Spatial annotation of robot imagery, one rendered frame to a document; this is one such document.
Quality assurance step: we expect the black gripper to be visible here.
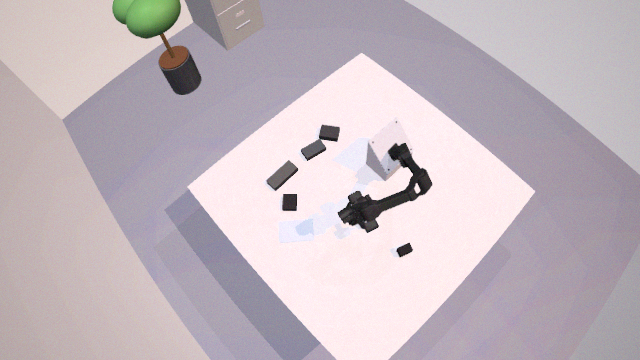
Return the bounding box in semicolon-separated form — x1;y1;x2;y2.
348;191;379;233

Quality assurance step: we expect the dark grey controller unit with rocker switches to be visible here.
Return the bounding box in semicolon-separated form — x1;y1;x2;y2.
346;202;367;229

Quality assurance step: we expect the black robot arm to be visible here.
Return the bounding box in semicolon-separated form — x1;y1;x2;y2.
337;143;433;227

